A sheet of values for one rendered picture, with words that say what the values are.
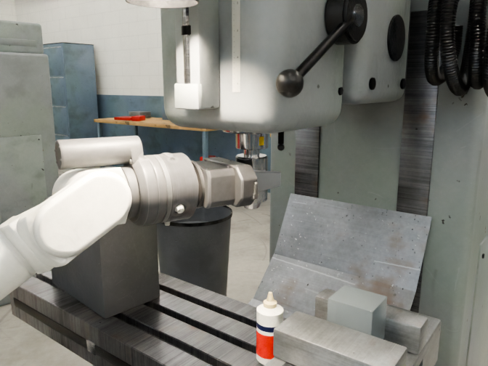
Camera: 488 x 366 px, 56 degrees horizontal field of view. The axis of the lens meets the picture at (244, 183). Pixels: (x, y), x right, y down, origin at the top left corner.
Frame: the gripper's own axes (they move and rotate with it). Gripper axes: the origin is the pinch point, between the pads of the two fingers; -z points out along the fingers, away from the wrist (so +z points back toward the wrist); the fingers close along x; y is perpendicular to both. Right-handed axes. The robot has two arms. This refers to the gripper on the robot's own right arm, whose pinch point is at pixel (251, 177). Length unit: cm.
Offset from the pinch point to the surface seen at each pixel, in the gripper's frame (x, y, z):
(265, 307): -4.0, 18.8, 0.0
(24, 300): 44, 31, 27
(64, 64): 711, -46, -129
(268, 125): -10.6, -8.5, 5.0
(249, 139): -1.8, -5.9, 1.7
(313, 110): -9.5, -10.0, -2.9
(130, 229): 22.9, 12.3, 10.7
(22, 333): 208, 124, 13
